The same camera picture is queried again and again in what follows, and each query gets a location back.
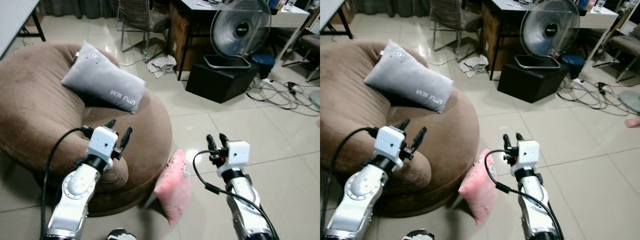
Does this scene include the grey pillow with white lettering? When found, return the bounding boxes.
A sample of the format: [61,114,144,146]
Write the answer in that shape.
[363,39,455,115]
[61,41,147,115]

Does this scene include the pink pillow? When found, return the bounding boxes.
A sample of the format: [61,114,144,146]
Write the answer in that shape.
[153,149,193,226]
[458,148,499,227]

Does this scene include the brown beanbag sofa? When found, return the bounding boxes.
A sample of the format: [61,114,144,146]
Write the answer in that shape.
[320,40,479,219]
[0,41,174,218]

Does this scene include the black box stool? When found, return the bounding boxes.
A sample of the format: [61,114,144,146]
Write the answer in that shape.
[185,60,261,105]
[497,60,569,104]

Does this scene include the crumpled grey cloth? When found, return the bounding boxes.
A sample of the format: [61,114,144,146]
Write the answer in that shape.
[458,54,490,79]
[145,54,178,79]

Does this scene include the black robot foot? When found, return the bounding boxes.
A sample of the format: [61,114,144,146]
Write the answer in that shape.
[402,229,435,240]
[106,228,137,240]

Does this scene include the blue round bucket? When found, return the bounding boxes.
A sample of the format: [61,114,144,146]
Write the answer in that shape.
[251,53,276,80]
[560,53,586,80]

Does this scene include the brown fabric metal-leg chair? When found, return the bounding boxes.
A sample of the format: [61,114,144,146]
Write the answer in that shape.
[117,0,170,54]
[429,0,484,54]

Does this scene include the grey electric fan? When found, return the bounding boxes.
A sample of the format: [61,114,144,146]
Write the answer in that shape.
[514,0,581,70]
[203,0,273,70]

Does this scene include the dark grey curtain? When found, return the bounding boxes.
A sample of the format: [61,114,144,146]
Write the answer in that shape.
[350,0,434,17]
[40,0,121,19]

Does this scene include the grey chair with metal legs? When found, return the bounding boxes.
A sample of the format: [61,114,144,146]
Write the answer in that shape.
[593,24,640,84]
[281,20,321,82]

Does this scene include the white table with black legs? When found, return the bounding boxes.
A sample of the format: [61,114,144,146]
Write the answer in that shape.
[320,0,354,40]
[0,0,47,59]

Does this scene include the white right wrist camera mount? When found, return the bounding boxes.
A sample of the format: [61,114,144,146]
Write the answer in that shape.
[516,139,541,174]
[225,140,251,174]

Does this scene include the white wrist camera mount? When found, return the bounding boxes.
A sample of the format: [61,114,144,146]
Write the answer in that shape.
[373,126,405,160]
[225,140,251,174]
[516,139,541,174]
[87,126,120,160]

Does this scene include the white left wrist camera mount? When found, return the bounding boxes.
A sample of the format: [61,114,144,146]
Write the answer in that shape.
[87,126,120,160]
[373,126,405,160]

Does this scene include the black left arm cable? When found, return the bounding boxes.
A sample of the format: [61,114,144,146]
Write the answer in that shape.
[320,126,380,236]
[39,126,94,237]

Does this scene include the tangled floor cables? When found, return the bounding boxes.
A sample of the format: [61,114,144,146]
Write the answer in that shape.
[557,78,627,111]
[247,77,321,111]

